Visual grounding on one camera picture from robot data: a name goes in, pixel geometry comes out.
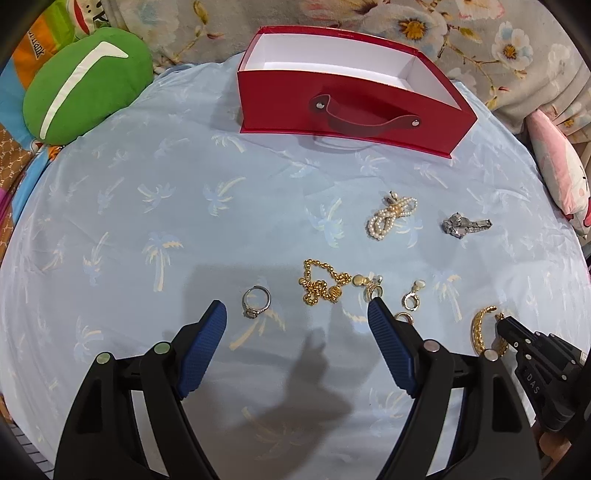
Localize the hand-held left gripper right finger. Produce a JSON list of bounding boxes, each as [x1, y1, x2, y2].
[[367, 296, 541, 480]]

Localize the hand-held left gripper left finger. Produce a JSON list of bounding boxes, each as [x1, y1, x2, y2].
[[54, 300, 227, 480]]

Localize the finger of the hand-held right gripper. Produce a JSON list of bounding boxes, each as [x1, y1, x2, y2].
[[492, 316, 537, 357]]

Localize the large gold hoop earring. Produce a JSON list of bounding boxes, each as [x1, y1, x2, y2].
[[470, 305, 511, 357]]

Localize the silver ring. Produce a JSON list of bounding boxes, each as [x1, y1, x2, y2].
[[242, 286, 272, 320]]

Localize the gold pearl drop earring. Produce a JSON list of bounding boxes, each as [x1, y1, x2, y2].
[[353, 274, 385, 303]]

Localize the gold chain necklace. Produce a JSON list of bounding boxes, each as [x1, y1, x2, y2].
[[298, 259, 352, 305]]

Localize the silver wristwatch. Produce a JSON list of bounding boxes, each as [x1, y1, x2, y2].
[[442, 212, 493, 240]]

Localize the pearl necklace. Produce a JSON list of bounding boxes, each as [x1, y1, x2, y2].
[[367, 191, 419, 241]]

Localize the red cardboard box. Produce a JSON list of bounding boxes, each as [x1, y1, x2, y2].
[[237, 26, 478, 160]]

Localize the light blue palm print cloth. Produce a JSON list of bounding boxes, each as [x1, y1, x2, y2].
[[0, 51, 591, 480]]

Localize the pink pillow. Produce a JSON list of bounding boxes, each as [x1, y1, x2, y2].
[[526, 108, 591, 232]]

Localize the green pillow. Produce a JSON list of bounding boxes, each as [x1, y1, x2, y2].
[[23, 27, 154, 146]]

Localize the floral blanket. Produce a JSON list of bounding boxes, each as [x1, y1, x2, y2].
[[99, 0, 591, 134]]

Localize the colourful cartoon cushion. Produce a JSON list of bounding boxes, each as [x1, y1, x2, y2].
[[0, 0, 116, 259]]

